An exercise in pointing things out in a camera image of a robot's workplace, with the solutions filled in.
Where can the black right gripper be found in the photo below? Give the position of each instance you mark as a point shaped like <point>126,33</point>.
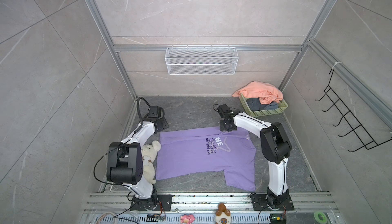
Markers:
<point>222,129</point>

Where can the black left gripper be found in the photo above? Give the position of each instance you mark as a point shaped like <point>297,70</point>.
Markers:
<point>165,123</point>

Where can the purple t shirt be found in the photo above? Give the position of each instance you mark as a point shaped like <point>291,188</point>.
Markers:
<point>208,150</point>

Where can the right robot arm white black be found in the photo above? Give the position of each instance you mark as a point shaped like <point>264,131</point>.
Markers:
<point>275,147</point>

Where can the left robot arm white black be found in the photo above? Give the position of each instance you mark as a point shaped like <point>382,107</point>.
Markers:
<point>125,161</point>

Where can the white plush dog toy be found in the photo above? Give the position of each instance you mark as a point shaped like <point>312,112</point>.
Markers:
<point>149,153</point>

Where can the dark blue t shirt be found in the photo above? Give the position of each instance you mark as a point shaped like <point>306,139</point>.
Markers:
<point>254,104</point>

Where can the orange t shirt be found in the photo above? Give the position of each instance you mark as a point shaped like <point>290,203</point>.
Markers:
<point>265,92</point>

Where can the green plastic basket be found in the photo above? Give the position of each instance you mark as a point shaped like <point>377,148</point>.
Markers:
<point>282,106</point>

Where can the brown white small plush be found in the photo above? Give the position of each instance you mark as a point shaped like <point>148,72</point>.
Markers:
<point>223,215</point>

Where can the small electronics board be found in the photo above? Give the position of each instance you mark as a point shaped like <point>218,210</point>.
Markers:
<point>154,218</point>

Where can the pink small toy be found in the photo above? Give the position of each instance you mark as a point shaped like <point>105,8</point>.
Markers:
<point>187,219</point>

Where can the green yellow electronics box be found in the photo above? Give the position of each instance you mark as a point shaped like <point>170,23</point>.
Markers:
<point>277,219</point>

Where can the green tape roll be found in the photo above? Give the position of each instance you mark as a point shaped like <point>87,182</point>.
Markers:
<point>320,217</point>

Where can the white wire mesh basket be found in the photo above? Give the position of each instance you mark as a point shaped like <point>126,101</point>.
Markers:
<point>201,60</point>

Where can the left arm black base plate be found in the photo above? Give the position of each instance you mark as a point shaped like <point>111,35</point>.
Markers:
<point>162,202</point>

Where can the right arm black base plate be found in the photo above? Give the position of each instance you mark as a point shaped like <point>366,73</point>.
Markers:
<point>260,204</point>

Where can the aluminium frame rail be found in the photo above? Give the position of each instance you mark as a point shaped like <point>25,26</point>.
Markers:
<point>98,19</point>

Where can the black wire hook rack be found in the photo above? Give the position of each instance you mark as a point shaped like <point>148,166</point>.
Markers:
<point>366,140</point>

